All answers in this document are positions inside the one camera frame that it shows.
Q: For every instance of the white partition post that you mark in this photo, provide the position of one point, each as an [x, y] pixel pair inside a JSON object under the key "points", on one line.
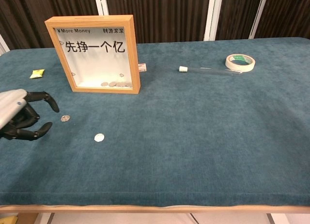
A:
{"points": [[258, 16], [3, 46], [213, 16], [100, 4]]}

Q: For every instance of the dark slatted wall panel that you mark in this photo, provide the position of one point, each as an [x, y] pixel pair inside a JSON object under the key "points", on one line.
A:
{"points": [[157, 13], [288, 13], [36, 11], [237, 13]]}

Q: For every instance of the yellow sponge block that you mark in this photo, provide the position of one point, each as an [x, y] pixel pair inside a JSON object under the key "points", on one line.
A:
{"points": [[8, 220]]}

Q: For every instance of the wooden frame money box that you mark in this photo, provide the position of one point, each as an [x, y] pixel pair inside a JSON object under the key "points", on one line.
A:
{"points": [[135, 52]]}

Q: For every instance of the silver coin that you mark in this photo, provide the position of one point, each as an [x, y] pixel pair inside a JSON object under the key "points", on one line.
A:
{"points": [[99, 137], [65, 118]]}

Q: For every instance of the masking tape roll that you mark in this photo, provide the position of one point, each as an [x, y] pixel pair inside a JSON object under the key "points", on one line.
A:
{"points": [[238, 67]]}

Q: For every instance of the blue table cloth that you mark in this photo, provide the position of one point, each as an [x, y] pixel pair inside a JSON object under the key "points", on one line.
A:
{"points": [[193, 137]]}

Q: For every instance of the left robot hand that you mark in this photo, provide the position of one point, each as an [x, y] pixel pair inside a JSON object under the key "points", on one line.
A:
{"points": [[14, 105]]}

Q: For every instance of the yellow snack packet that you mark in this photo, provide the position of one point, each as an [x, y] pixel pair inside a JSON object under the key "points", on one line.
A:
{"points": [[37, 73]]}

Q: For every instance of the glass tube with white cap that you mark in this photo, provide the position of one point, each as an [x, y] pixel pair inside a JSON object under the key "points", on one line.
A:
{"points": [[183, 69]]}

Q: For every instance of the small white red box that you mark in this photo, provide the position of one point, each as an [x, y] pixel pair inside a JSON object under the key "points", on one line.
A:
{"points": [[142, 66]]}

